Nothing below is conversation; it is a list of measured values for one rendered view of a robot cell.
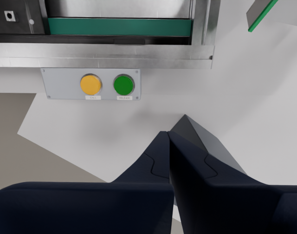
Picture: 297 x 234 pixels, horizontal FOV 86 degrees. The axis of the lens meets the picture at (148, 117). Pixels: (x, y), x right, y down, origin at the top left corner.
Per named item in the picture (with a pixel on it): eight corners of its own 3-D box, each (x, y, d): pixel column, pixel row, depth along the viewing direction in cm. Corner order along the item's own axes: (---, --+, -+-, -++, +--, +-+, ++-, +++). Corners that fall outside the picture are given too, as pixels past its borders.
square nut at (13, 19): (19, 22, 29) (15, 21, 28) (10, 22, 29) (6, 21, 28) (16, 11, 28) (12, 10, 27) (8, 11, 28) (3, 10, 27)
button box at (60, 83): (141, 94, 41) (140, 100, 35) (60, 93, 41) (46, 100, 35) (141, 66, 38) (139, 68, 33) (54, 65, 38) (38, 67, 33)
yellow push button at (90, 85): (102, 93, 36) (100, 95, 34) (85, 93, 36) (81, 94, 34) (100, 74, 34) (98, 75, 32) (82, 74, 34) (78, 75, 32)
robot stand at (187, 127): (188, 166, 55) (208, 224, 36) (156, 145, 51) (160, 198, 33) (217, 138, 50) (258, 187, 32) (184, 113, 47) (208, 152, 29)
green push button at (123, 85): (133, 93, 36) (132, 95, 34) (116, 93, 36) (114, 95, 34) (133, 74, 34) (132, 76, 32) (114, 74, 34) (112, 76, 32)
